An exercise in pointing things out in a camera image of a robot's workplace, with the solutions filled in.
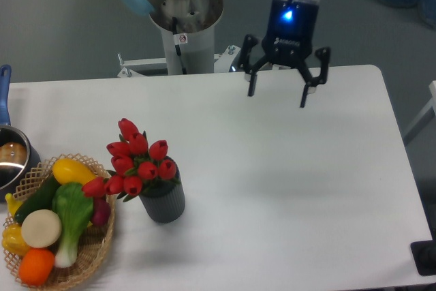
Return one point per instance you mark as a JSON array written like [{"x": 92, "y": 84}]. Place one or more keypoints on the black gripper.
[{"x": 288, "y": 42}]

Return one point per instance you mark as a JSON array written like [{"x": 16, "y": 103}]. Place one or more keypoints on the black device at table edge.
[{"x": 424, "y": 257}]

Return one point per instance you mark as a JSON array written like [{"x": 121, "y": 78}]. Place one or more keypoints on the woven wicker basket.
[{"x": 93, "y": 245}]

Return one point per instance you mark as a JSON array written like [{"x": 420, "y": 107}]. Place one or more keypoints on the orange fruit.
[{"x": 36, "y": 266}]

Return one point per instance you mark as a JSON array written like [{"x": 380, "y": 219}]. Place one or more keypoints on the white frame at right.
[{"x": 422, "y": 119}]

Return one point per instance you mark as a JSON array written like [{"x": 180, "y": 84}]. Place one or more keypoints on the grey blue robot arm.
[{"x": 188, "y": 33}]

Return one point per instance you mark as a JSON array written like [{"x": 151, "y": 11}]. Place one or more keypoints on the dark grey ribbed vase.
[{"x": 164, "y": 200}]

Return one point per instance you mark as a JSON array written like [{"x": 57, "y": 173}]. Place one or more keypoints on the green bok choy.
[{"x": 74, "y": 210}]

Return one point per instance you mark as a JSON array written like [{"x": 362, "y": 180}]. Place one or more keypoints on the yellow squash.
[{"x": 66, "y": 170}]

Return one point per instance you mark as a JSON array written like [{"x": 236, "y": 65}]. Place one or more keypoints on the green cucumber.
[{"x": 40, "y": 199}]

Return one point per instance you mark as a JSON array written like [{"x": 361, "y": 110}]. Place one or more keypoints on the purple red radish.
[{"x": 101, "y": 212}]

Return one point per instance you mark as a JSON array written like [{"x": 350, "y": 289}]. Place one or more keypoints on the blue handled saucepan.
[{"x": 18, "y": 156}]

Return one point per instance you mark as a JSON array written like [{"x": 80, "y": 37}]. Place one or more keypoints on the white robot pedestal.
[{"x": 187, "y": 30}]

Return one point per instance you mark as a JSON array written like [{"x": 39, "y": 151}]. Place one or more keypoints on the yellow bell pepper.
[{"x": 13, "y": 241}]

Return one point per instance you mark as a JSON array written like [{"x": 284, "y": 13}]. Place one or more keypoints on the red tulip bouquet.
[{"x": 140, "y": 168}]

